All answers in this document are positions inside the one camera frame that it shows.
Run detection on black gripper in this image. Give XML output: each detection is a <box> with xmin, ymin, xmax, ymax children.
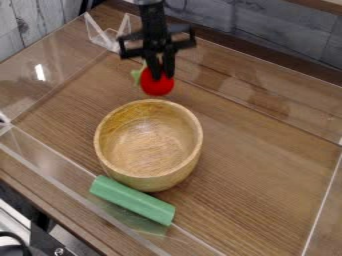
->
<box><xmin>118</xmin><ymin>24</ymin><xmax>196</xmax><ymax>81</ymax></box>

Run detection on red plush strawberry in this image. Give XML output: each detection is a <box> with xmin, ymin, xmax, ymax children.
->
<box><xmin>131</xmin><ymin>64</ymin><xmax>175</xmax><ymax>96</ymax></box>

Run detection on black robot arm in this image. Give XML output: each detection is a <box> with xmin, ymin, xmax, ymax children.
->
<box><xmin>118</xmin><ymin>0</ymin><xmax>196</xmax><ymax>81</ymax></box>

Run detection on wooden bowl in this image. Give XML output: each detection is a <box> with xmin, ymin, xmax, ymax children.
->
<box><xmin>94</xmin><ymin>99</ymin><xmax>204</xmax><ymax>192</ymax></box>

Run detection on green rectangular block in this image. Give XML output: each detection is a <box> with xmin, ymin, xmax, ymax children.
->
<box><xmin>90</xmin><ymin>175</ymin><xmax>176</xmax><ymax>226</ymax></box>

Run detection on clear acrylic corner bracket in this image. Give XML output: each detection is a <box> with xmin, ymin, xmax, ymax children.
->
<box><xmin>84</xmin><ymin>12</ymin><xmax>131</xmax><ymax>53</ymax></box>

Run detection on black metal bracket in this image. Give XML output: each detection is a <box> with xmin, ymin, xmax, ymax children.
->
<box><xmin>29</xmin><ymin>223</ymin><xmax>76</xmax><ymax>256</ymax></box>

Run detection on black cable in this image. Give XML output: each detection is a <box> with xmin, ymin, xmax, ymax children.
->
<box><xmin>0</xmin><ymin>231</ymin><xmax>32</xmax><ymax>256</ymax></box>

